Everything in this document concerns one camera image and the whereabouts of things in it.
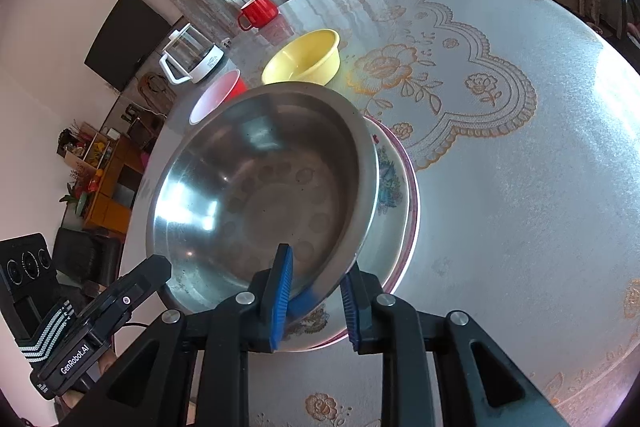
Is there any red mug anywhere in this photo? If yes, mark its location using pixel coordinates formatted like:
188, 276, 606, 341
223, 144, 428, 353
237, 0, 280, 32

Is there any black leather chair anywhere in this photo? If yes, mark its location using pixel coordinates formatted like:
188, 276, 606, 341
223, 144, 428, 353
52, 227, 123, 289

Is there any white plate with floral print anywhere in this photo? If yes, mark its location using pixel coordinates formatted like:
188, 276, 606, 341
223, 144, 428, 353
280, 114, 418, 353

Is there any white glass electric kettle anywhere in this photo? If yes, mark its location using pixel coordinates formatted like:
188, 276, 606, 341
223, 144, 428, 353
159, 23, 226, 86

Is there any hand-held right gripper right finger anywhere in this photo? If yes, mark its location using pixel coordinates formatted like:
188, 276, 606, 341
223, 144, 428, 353
340, 264, 571, 427

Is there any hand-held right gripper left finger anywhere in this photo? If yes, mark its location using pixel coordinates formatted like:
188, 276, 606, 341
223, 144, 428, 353
57, 243, 295, 427

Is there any yellow plastic bowl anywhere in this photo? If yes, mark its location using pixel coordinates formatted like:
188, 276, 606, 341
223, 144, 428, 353
261, 28, 342, 88

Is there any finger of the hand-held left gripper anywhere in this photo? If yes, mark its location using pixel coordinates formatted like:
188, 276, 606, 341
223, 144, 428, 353
80, 255, 172, 340

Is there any plain white plate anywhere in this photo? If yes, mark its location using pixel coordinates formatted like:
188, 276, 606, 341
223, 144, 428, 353
320, 114, 422, 349

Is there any stainless steel bowl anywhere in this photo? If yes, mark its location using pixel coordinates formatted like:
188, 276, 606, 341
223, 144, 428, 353
145, 82, 379, 315

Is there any lace-pattern table cover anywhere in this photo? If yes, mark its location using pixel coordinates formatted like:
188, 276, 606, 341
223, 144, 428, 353
125, 0, 640, 427

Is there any black wall television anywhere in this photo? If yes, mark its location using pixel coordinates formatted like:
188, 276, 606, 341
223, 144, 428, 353
84, 0, 172, 92

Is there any wooden cabinet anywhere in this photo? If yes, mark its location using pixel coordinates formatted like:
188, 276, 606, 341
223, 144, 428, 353
60, 122, 151, 235

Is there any red plastic bowl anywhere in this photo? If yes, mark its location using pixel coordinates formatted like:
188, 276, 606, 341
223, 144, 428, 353
188, 69, 248, 126

